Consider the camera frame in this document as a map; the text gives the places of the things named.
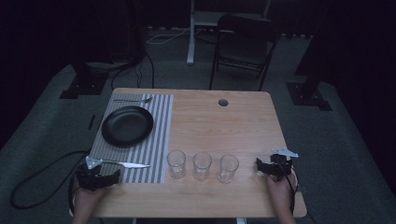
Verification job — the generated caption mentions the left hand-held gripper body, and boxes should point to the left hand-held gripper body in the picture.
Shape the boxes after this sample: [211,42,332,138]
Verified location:
[76,156,110,191]

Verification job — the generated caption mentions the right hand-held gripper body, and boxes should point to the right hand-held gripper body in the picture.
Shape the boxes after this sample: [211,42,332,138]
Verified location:
[266,147,300,182]

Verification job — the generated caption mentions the person's left hand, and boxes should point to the person's left hand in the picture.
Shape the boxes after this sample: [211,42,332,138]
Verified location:
[72,182,109,218]

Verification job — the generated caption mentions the person's right hand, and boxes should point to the person's right hand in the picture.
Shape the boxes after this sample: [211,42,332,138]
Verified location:
[265,171,297,210]

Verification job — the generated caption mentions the silver table knife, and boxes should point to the silver table knife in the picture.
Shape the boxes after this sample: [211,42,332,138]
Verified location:
[101,160,151,170]

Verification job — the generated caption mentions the clear drinking glass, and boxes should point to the clear drinking glass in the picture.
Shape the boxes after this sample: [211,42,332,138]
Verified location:
[191,151,213,182]
[166,149,187,180]
[217,154,240,185]

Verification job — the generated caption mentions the black round plate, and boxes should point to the black round plate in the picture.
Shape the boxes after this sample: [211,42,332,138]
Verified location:
[101,105,155,148]

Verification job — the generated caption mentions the grey striped placemat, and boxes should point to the grey striped placemat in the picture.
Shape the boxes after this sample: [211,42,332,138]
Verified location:
[89,92,175,185]

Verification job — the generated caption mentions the silver fork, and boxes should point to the silver fork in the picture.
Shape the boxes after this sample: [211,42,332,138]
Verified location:
[113,96,154,105]

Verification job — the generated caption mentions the black folding chair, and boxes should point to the black folding chair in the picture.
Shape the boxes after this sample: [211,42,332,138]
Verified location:
[208,13,282,92]

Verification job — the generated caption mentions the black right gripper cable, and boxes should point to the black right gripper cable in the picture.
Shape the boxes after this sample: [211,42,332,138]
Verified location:
[276,159,301,217]

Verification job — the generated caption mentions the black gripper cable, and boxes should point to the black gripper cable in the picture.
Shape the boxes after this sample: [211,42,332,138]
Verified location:
[276,159,301,217]
[10,150,91,210]

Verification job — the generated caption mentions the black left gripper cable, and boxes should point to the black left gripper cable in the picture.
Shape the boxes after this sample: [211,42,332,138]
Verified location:
[10,150,91,210]

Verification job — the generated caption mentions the black stand with base plate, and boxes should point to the black stand with base plate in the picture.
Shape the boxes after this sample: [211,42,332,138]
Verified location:
[285,55,332,112]
[59,61,110,100]

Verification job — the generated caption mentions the black floor cables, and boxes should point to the black floor cables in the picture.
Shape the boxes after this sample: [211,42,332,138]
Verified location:
[109,51,156,91]

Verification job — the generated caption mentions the white floor cable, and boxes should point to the white floor cable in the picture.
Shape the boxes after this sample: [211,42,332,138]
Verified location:
[145,27,191,46]

